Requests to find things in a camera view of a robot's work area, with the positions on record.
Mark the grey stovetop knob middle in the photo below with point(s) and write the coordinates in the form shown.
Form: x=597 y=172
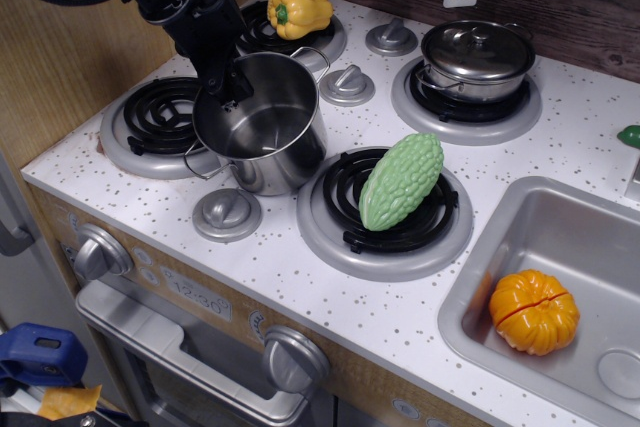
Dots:
x=349 y=87

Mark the silver toy sink basin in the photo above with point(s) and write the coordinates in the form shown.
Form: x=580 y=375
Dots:
x=591 y=245

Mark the orange toy pumpkin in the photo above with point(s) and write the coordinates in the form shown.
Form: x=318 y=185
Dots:
x=534 y=313

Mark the grey stovetop knob front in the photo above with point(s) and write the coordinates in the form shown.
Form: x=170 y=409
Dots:
x=227 y=215

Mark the silver oven door handle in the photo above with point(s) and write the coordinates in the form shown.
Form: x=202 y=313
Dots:
x=186 y=372

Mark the yellow toy bell pepper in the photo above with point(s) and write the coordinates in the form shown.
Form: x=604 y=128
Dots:
x=294 y=19

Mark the lidded steel saucepan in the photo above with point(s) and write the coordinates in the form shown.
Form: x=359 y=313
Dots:
x=475 y=61

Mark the green toy bitter gourd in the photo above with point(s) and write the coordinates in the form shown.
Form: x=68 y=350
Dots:
x=400 y=181

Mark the front right stove burner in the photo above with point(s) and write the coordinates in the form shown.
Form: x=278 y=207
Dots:
x=425 y=242

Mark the green toy vegetable piece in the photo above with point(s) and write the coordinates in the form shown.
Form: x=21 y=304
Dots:
x=630 y=136

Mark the stove burner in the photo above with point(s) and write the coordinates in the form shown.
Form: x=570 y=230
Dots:
x=460 y=122
x=425 y=242
x=260 y=36
x=149 y=131

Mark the back right stove burner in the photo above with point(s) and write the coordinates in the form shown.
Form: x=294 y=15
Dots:
x=460 y=122

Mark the grey stovetop knob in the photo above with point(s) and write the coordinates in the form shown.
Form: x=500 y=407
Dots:
x=349 y=87
x=393 y=39
x=227 y=215

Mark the grey stovetop knob back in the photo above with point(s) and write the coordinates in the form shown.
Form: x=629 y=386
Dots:
x=393 y=39

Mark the left silver oven dial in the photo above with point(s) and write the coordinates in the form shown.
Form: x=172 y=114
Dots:
x=100 y=254

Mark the oven clock display panel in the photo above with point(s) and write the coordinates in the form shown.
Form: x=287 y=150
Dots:
x=198 y=294

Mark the tall steel pot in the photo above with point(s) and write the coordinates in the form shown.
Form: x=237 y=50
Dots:
x=274 y=142

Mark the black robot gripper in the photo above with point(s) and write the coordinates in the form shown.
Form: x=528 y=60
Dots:
x=205 y=32

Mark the blue plastic clamp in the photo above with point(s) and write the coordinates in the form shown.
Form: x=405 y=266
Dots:
x=41 y=356

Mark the grey fridge door handle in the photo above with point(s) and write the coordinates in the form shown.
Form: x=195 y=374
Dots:
x=15 y=216

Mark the front left stove burner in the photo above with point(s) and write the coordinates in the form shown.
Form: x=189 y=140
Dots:
x=149 y=131

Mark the silver oven dial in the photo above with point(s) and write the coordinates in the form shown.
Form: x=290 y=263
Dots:
x=291 y=362
x=100 y=254

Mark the back left stove burner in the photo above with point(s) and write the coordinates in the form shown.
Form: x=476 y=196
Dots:
x=260 y=36

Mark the right silver oven dial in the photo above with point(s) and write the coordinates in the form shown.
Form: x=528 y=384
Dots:
x=291 y=362

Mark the yellow cloth scrap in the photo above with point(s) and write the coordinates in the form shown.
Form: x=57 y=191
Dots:
x=63 y=402

